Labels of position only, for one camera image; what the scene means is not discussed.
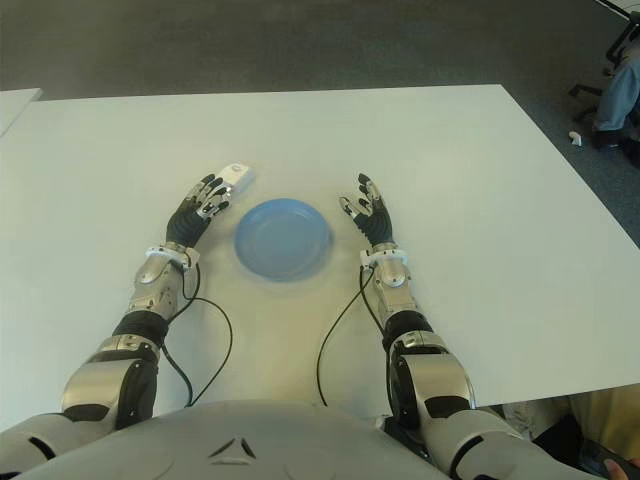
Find seated person yellow clothes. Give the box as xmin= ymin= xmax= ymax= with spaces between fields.
xmin=499 ymin=392 xmax=640 ymax=480

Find person leg in jeans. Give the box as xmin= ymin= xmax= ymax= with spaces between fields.
xmin=594 ymin=62 xmax=640 ymax=134

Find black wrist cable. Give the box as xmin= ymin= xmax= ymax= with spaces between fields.
xmin=162 ymin=257 xmax=235 ymax=409
xmin=317 ymin=264 xmax=389 ymax=407

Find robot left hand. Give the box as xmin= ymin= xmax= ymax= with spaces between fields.
xmin=164 ymin=172 xmax=236 ymax=250

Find grey robot torso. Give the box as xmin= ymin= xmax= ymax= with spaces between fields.
xmin=0 ymin=399 xmax=451 ymax=480

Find dark shoe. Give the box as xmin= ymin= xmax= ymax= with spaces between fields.
xmin=592 ymin=127 xmax=640 ymax=166

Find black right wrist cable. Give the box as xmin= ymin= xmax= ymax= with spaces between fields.
xmin=317 ymin=264 xmax=389 ymax=407

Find blue plate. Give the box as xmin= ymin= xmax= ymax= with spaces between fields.
xmin=234 ymin=198 xmax=335 ymax=280

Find neighbouring white table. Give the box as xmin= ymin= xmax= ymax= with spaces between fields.
xmin=0 ymin=88 xmax=42 ymax=139

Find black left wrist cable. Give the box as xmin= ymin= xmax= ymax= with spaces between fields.
xmin=162 ymin=257 xmax=235 ymax=409

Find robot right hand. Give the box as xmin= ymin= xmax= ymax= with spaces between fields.
xmin=337 ymin=172 xmax=399 ymax=247

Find white charger block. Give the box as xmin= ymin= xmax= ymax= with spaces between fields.
xmin=215 ymin=162 xmax=255 ymax=194

